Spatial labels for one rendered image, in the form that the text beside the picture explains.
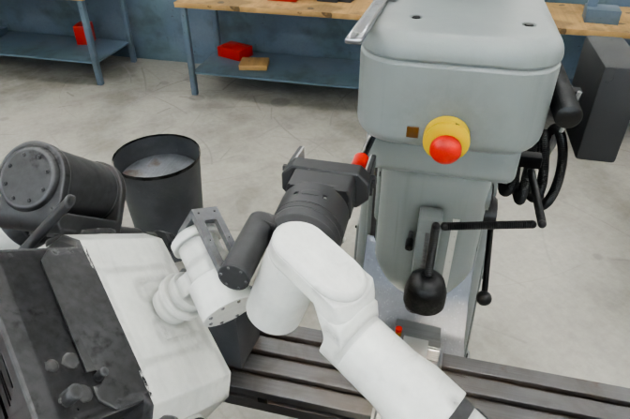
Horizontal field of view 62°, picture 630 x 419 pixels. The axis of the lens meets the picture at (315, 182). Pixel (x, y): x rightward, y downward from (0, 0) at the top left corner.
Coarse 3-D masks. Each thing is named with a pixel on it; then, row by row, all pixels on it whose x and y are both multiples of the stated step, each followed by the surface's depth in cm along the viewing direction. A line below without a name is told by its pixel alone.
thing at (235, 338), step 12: (228, 324) 128; (240, 324) 130; (252, 324) 138; (216, 336) 133; (228, 336) 131; (240, 336) 131; (252, 336) 140; (228, 348) 134; (240, 348) 133; (252, 348) 142; (228, 360) 137; (240, 360) 135
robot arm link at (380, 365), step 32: (352, 352) 49; (384, 352) 49; (416, 352) 50; (352, 384) 50; (384, 384) 48; (416, 384) 47; (448, 384) 48; (384, 416) 48; (416, 416) 46; (448, 416) 45; (480, 416) 47
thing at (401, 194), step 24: (384, 192) 96; (408, 192) 92; (432, 192) 91; (456, 192) 89; (480, 192) 90; (384, 216) 98; (408, 216) 94; (456, 216) 92; (480, 216) 94; (384, 240) 100; (456, 240) 95; (384, 264) 103; (408, 264) 101; (456, 264) 98
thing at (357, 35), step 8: (376, 0) 75; (384, 0) 75; (392, 0) 77; (368, 8) 71; (376, 8) 71; (368, 16) 68; (376, 16) 69; (360, 24) 65; (368, 24) 65; (352, 32) 63; (360, 32) 63; (368, 32) 65; (352, 40) 61; (360, 40) 61
